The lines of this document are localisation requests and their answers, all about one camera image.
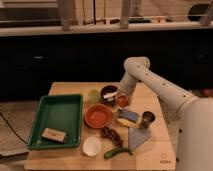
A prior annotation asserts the red apple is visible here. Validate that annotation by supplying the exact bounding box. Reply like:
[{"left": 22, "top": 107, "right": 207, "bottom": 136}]
[{"left": 117, "top": 95, "right": 129, "bottom": 107}]

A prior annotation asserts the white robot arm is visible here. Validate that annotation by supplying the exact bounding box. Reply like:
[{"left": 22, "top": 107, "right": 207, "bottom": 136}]
[{"left": 120, "top": 57, "right": 213, "bottom": 171}]

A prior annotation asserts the dark brown bowl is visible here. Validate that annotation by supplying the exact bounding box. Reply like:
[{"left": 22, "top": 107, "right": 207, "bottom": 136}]
[{"left": 100, "top": 85, "right": 118, "bottom": 106}]

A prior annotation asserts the red bowl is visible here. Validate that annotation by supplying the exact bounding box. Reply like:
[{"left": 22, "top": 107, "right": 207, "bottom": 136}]
[{"left": 84, "top": 104, "right": 112, "bottom": 129}]

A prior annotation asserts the green cup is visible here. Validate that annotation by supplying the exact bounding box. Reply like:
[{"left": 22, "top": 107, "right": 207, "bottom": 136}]
[{"left": 88, "top": 89, "right": 100, "bottom": 103}]

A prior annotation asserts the yellow banana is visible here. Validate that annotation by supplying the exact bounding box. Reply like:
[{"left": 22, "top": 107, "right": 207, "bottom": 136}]
[{"left": 117, "top": 118, "right": 138, "bottom": 128}]

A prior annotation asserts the blue sponge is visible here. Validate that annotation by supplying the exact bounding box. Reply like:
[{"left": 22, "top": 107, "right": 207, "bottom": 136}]
[{"left": 119, "top": 109, "right": 139, "bottom": 122}]

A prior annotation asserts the dark grape bunch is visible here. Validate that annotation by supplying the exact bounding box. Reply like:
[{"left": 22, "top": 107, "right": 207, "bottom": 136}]
[{"left": 100, "top": 127, "right": 123, "bottom": 147}]

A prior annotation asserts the metal cup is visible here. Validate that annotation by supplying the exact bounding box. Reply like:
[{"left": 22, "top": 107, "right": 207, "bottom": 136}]
[{"left": 141, "top": 111, "right": 155, "bottom": 129}]

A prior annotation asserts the grey folded cloth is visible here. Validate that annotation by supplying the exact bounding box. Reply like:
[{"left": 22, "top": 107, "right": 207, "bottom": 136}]
[{"left": 128, "top": 128, "right": 151, "bottom": 151}]

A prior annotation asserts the green plastic tray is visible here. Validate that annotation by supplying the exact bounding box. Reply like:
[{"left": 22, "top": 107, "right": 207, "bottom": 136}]
[{"left": 27, "top": 94, "right": 83, "bottom": 150}]

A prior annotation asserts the green cucumber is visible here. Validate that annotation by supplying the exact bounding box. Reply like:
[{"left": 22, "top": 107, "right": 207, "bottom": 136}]
[{"left": 103, "top": 147, "right": 133, "bottom": 159}]

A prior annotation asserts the tan sponge block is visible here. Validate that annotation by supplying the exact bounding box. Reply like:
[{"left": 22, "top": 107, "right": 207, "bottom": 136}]
[{"left": 42, "top": 128, "right": 66, "bottom": 143}]

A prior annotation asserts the black floor cable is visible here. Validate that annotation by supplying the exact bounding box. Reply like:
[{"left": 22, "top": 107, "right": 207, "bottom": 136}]
[{"left": 0, "top": 111, "right": 28, "bottom": 145}]

